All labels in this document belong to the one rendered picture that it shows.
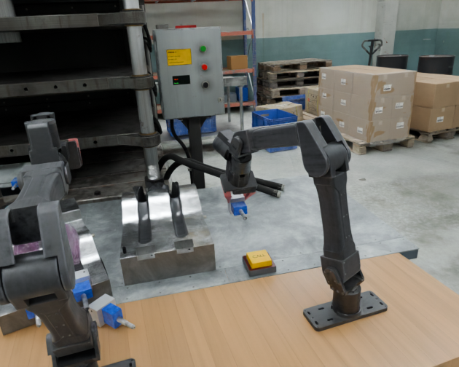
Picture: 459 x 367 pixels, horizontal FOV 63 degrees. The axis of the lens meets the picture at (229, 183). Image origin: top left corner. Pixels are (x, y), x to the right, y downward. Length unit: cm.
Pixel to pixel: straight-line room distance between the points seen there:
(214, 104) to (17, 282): 142
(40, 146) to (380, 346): 82
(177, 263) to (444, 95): 473
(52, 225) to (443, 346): 81
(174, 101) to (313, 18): 675
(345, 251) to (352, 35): 803
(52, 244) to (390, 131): 460
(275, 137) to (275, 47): 719
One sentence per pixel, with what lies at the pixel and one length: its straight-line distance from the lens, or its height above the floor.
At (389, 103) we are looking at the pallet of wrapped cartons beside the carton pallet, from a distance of 481.
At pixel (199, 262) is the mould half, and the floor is 84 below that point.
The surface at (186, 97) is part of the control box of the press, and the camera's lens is 181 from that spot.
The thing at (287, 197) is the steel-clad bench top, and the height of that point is 80.
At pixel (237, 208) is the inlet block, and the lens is 114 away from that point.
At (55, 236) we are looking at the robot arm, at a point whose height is 120.
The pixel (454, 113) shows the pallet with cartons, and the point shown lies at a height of 33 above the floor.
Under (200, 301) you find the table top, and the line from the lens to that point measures 102.
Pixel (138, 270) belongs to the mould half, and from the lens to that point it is 109.
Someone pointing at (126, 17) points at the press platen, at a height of 151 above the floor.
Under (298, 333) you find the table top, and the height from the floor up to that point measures 80.
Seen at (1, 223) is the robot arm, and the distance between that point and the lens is 57.
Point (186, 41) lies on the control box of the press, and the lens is 179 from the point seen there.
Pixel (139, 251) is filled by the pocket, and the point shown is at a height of 88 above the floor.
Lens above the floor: 144
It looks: 22 degrees down
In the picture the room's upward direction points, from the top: 3 degrees counter-clockwise
